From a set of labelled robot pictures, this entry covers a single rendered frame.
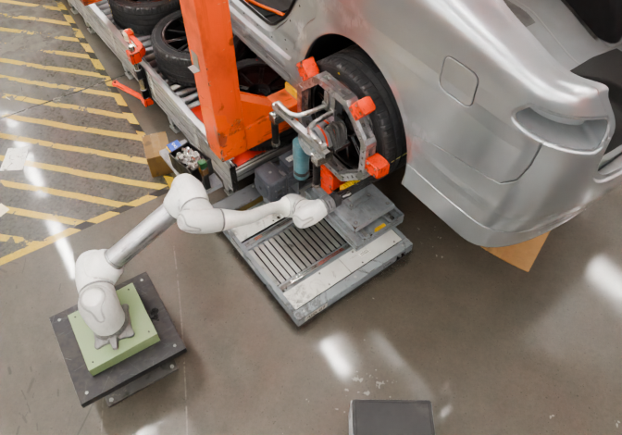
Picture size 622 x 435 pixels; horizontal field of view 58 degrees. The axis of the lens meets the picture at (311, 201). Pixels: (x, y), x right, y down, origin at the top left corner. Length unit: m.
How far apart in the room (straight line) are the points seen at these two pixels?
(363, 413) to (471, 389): 0.71
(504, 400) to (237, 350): 1.37
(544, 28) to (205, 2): 1.86
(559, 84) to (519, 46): 0.18
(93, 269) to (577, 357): 2.44
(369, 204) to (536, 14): 1.39
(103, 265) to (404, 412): 1.47
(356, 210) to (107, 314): 1.47
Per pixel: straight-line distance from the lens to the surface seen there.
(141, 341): 2.73
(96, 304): 2.58
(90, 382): 2.80
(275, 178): 3.14
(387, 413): 2.56
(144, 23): 4.51
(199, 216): 2.38
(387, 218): 3.28
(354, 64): 2.62
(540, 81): 1.94
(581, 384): 3.24
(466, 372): 3.07
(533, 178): 2.14
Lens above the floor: 2.75
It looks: 51 degrees down
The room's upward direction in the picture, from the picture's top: straight up
